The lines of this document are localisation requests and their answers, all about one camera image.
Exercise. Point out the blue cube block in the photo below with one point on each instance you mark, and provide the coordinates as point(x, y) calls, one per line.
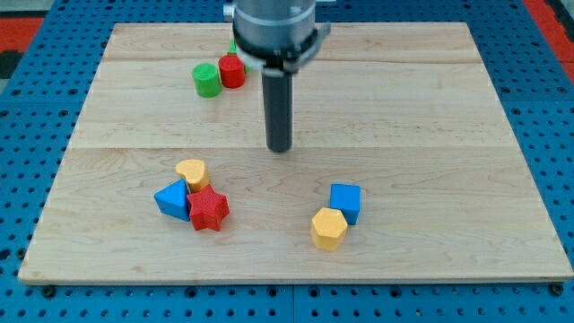
point(347, 199)

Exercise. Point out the light wooden board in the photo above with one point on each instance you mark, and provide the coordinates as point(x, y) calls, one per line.
point(405, 111)

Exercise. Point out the yellow heart block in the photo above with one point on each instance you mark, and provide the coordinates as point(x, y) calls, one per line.
point(194, 173)

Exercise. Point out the blue triangle block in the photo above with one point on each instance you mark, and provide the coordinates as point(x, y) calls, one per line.
point(172, 200)

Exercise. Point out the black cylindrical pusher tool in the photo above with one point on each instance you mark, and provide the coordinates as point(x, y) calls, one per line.
point(277, 95)

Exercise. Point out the green star block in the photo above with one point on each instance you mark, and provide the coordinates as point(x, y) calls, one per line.
point(232, 50)

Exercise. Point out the red cylinder block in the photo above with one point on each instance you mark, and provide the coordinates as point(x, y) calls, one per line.
point(232, 71)

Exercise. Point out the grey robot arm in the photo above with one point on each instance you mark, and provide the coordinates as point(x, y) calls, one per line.
point(276, 37)

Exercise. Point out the yellow hexagon block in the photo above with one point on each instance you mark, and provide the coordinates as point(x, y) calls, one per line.
point(328, 229)

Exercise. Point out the red star block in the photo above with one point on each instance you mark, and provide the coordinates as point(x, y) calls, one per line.
point(207, 209)

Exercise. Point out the green cylinder block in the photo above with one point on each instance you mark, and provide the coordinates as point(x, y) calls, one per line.
point(206, 80)

